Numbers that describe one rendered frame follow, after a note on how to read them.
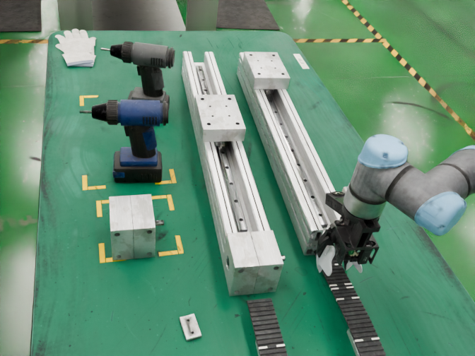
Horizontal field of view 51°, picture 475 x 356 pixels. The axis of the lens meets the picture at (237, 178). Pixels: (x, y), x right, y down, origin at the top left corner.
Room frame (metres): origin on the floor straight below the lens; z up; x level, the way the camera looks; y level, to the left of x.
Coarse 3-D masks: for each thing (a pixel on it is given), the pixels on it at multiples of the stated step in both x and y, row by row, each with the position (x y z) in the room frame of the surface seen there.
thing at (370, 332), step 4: (364, 328) 0.57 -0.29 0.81; (368, 328) 0.57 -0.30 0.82; (372, 328) 0.57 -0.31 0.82; (352, 332) 0.55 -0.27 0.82; (356, 332) 0.55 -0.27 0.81; (360, 332) 0.56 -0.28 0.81; (364, 332) 0.56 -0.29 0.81; (368, 332) 0.56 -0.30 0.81; (372, 332) 0.56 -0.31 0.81; (352, 336) 0.54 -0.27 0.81; (356, 336) 0.54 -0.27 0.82; (360, 336) 0.54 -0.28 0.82; (364, 336) 0.55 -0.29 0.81; (368, 336) 0.55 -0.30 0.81; (372, 336) 0.55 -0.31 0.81; (376, 336) 0.55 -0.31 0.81
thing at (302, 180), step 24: (240, 72) 1.48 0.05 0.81; (264, 96) 1.27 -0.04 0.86; (288, 96) 1.29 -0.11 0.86; (264, 120) 1.17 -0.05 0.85; (288, 120) 1.19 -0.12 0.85; (264, 144) 1.13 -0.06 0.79; (288, 144) 1.09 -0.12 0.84; (288, 168) 0.95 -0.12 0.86; (312, 168) 0.98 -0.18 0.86; (288, 192) 0.91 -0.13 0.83; (312, 192) 0.91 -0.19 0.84; (312, 216) 0.80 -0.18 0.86; (336, 216) 0.81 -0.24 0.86; (312, 240) 0.76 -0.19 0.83
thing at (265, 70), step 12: (252, 60) 1.40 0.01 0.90; (264, 60) 1.41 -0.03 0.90; (276, 60) 1.43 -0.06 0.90; (252, 72) 1.33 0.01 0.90; (264, 72) 1.34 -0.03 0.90; (276, 72) 1.35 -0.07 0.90; (252, 84) 1.31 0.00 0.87; (264, 84) 1.31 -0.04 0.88; (276, 84) 1.32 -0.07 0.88; (288, 84) 1.33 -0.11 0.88
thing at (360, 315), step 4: (352, 312) 0.60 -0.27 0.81; (356, 312) 0.60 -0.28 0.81; (360, 312) 0.60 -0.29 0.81; (364, 312) 0.60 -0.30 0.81; (344, 316) 0.59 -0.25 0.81; (348, 316) 0.59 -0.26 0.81; (352, 316) 0.59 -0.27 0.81; (356, 316) 0.59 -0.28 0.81; (360, 316) 0.59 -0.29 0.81; (364, 316) 0.59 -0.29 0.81; (368, 316) 0.59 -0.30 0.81; (348, 320) 0.58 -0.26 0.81; (352, 320) 0.58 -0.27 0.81; (356, 320) 0.58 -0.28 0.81
